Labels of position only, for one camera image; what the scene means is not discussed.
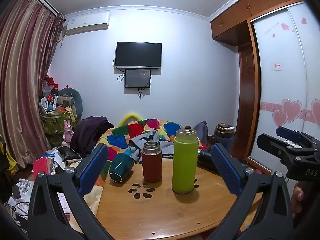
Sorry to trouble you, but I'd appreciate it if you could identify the dark green faceted cup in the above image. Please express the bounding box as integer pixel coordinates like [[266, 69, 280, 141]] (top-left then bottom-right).
[[109, 153, 135, 183]]

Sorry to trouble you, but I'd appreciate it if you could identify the wooden wardrobe with sliding doors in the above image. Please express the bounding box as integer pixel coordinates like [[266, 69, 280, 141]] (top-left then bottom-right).
[[210, 0, 319, 173]]

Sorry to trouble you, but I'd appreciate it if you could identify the colourful patchwork quilt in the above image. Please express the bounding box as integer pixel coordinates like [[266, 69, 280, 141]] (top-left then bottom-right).
[[94, 119, 208, 187]]

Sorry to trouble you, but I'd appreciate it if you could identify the striped red-beige curtain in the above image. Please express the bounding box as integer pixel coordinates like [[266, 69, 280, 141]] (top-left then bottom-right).
[[1, 0, 64, 168]]

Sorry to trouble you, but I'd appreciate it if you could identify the black thermos bottle lying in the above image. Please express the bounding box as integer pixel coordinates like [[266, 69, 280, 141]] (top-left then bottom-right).
[[197, 149, 218, 173]]

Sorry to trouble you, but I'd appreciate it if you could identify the white air conditioner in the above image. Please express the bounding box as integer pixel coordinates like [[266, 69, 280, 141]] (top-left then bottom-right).
[[66, 12, 110, 35]]

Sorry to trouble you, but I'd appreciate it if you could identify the pink plush rabbit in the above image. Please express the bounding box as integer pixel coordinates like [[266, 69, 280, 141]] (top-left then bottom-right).
[[62, 119, 74, 147]]

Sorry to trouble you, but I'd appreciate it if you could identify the red thermos cup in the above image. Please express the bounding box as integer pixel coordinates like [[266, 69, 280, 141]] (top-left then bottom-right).
[[142, 141, 162, 183]]

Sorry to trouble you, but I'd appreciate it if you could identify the blue jug with brown lid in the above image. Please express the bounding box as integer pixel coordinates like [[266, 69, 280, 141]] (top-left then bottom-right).
[[214, 122, 235, 153]]

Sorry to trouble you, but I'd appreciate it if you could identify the grey patterned garment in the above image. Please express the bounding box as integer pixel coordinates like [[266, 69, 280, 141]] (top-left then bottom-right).
[[125, 129, 174, 164]]

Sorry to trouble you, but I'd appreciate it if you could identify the small black wall monitor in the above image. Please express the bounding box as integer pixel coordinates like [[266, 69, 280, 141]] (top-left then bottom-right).
[[124, 69, 151, 88]]

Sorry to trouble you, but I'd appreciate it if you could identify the round wooden folding table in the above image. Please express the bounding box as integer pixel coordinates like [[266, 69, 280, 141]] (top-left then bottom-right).
[[95, 158, 264, 240]]

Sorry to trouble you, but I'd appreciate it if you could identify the green thermos cup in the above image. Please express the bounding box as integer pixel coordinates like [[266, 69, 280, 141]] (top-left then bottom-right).
[[171, 128, 199, 194]]

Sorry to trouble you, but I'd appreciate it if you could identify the person's hand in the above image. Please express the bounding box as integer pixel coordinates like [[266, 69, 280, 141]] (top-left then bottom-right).
[[291, 182, 304, 218]]

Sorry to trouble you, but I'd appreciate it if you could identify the dark purple clothing pile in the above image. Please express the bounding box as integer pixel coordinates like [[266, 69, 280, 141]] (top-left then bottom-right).
[[70, 116, 114, 158]]

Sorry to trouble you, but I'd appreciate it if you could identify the wall-mounted black television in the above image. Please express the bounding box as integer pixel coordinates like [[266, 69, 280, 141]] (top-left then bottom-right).
[[114, 42, 162, 69]]

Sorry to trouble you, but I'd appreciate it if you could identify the red book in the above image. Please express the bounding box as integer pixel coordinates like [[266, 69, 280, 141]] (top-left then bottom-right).
[[33, 157, 51, 179]]

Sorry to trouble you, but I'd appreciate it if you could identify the green basket of clutter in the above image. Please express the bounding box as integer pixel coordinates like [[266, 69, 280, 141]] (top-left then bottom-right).
[[39, 89, 77, 135]]

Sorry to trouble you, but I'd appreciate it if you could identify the yellow curved pillow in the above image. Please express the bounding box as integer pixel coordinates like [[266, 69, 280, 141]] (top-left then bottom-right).
[[118, 113, 142, 127]]

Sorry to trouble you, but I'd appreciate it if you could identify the grey-green round cushion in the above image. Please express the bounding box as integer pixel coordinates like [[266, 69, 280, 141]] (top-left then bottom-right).
[[59, 88, 83, 119]]

